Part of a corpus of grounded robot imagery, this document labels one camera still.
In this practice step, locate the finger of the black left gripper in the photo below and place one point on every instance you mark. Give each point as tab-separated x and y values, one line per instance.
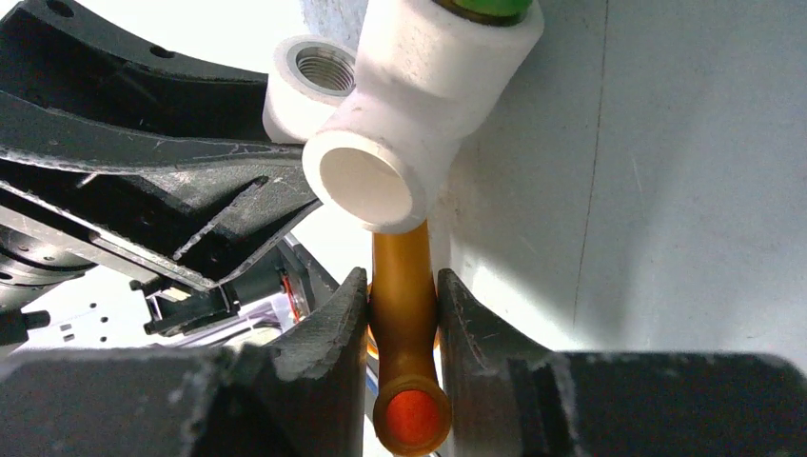
198	211
61	55

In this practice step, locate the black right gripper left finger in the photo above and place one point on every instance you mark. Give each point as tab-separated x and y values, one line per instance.
300	395

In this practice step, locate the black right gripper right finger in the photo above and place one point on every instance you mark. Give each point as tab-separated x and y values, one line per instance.
511	396

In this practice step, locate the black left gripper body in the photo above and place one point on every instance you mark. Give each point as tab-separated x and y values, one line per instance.
41	250

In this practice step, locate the orange water faucet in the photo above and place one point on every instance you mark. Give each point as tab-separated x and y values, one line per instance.
411	415

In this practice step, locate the white pipe elbow fitting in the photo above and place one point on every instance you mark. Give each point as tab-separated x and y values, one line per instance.
425	80

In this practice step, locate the green water faucet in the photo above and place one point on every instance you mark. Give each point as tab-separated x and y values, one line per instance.
494	13

